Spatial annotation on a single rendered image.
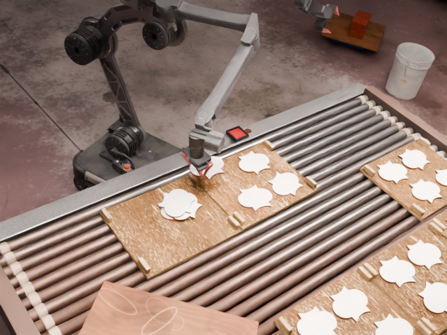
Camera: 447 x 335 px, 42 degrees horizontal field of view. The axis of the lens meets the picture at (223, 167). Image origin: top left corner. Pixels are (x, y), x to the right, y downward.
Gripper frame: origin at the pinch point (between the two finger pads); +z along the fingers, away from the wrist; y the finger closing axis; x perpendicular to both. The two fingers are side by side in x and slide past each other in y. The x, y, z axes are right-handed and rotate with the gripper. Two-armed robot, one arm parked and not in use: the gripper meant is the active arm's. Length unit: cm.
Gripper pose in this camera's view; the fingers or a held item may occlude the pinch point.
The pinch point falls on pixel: (197, 169)
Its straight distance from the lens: 222.4
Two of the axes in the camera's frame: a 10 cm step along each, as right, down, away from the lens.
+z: -0.2, 6.7, 7.4
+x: -7.8, 4.5, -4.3
